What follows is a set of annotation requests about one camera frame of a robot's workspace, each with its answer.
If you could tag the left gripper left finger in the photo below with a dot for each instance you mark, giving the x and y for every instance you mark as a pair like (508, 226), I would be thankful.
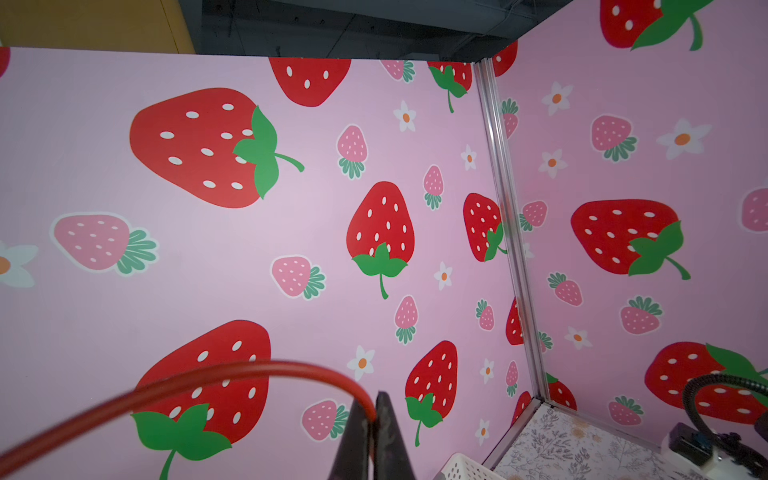
(352, 460)

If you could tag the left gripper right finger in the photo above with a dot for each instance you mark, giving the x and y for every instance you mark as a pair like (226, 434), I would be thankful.
(391, 460)

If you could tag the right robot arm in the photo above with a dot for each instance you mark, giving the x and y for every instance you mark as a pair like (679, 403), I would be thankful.
(754, 462)

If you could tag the white plastic basket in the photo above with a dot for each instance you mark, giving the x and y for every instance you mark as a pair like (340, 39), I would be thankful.
(461, 467)

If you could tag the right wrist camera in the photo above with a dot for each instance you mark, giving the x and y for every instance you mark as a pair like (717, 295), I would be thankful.
(692, 456)

